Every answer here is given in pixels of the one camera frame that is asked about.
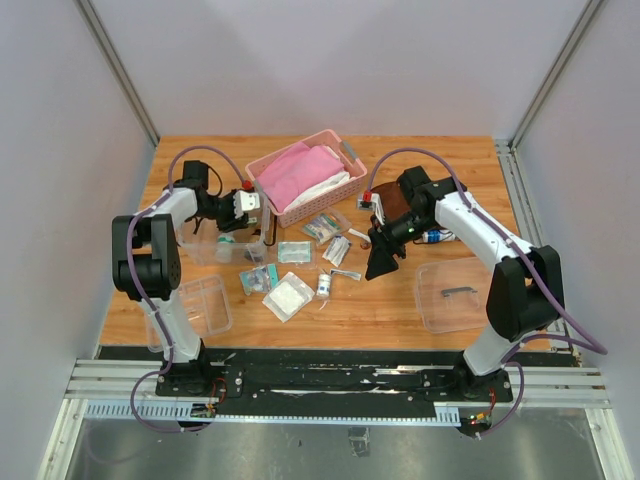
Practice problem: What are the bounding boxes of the white folded cloth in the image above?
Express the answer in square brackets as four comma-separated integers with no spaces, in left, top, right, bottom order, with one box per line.
[284,171,350,212]

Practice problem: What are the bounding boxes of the white cotton swab wrapper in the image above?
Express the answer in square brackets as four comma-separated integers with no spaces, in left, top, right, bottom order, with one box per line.
[348,228,370,242]

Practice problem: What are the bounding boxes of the clear plastic medicine box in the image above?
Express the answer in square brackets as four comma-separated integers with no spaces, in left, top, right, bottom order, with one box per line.
[176,193,271,265]

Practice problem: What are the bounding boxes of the clear box lid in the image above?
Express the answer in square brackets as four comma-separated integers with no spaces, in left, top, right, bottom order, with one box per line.
[414,257,491,334]

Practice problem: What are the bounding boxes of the white gauze pad packet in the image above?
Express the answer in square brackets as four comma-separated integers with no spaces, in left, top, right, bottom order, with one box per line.
[262,272,315,323]

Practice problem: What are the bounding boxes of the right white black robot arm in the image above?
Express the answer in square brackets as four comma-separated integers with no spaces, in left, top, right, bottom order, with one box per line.
[365,167,564,400]

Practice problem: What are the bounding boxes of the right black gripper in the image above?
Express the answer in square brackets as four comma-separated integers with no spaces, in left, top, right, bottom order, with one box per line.
[365,209,438,280]

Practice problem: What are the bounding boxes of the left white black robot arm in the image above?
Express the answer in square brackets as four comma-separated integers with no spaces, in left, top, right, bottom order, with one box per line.
[111,160,260,396]

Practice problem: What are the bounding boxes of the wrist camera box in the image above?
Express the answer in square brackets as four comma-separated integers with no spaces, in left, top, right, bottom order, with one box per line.
[356,191,381,212]
[234,190,262,217]

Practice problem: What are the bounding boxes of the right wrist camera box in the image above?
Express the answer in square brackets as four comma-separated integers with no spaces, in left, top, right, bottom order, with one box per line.
[356,191,381,212]

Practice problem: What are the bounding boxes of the white swab packets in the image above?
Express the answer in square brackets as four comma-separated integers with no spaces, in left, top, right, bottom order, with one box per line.
[322,235,351,267]

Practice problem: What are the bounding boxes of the white blue pill bottle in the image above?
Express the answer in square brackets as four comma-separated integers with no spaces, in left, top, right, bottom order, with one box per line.
[413,229,457,245]

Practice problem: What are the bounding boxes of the clear divided tray insert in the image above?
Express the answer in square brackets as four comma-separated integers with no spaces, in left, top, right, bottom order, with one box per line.
[138,275,233,356]

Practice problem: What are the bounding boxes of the thin white sachet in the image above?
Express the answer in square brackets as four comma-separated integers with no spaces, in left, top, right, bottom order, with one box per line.
[330,269,362,281]

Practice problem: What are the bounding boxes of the green white bandage packet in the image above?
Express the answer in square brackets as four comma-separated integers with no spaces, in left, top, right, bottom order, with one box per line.
[301,209,351,246]

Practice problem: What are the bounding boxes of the pink folded cloth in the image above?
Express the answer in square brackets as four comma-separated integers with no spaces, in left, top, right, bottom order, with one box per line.
[256,142,347,213]

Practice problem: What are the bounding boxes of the white medicine bottle green label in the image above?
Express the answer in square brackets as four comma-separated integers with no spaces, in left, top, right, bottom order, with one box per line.
[214,232,235,264]

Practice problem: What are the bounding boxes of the brown towel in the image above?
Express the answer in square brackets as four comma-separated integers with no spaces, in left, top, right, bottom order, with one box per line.
[372,182,410,223]

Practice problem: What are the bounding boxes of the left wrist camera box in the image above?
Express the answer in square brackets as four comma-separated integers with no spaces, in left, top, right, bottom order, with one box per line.
[234,190,262,217]

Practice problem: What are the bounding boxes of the pink plastic basket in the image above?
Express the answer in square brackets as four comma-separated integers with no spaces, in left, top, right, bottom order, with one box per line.
[245,129,367,227]

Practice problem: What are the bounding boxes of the green medicine box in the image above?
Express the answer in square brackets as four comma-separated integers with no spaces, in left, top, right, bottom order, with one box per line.
[244,242,265,264]

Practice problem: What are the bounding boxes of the teal plaster packet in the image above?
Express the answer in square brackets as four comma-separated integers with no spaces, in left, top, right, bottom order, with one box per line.
[239,264,279,296]

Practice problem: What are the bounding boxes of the small bandage roll packet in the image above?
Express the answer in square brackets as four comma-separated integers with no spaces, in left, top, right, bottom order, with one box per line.
[316,271,332,300]

